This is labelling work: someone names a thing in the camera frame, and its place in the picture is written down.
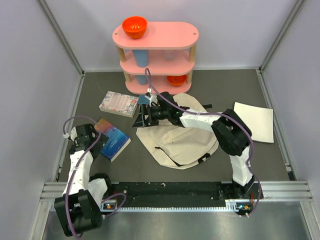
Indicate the blue cup bottom shelf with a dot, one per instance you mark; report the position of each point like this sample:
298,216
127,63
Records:
142,79

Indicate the white square board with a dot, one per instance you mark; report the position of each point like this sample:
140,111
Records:
259,120

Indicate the floral cover book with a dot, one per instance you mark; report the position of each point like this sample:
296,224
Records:
119,104

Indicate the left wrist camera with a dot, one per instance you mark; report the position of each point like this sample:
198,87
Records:
72,135

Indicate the clear glass cup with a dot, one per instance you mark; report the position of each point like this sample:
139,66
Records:
169,55

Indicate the orange bowl on shelf top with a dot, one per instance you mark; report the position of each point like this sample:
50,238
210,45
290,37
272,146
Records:
135,26

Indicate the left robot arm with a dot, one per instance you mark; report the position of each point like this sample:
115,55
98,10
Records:
78,209

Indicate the pink three-tier shelf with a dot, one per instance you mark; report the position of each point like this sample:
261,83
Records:
179,36

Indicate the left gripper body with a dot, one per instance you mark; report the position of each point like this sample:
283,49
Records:
99,141

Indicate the orange bowl bottom shelf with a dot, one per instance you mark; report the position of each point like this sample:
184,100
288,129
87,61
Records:
176,80

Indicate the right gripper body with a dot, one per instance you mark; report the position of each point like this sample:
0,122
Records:
157,114

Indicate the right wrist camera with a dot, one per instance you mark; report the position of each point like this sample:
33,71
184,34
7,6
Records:
152,98

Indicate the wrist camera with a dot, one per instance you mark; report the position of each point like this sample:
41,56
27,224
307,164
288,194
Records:
152,98
72,135

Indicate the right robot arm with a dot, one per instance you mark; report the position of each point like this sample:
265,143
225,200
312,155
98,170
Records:
232,134

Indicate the blue paperback book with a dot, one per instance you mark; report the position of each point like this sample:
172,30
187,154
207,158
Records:
117,140

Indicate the small teal notebook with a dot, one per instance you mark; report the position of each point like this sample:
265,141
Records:
143,100

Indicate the grey cable duct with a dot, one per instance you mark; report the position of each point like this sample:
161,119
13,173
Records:
228,206

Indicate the blue cup middle shelf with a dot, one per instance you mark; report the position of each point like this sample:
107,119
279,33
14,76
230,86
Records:
141,57

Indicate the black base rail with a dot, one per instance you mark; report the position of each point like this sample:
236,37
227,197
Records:
215,189

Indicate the cream canvas backpack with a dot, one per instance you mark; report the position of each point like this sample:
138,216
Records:
179,147

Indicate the blue cup shelf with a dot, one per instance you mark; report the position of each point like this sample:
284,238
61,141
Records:
142,79
141,57

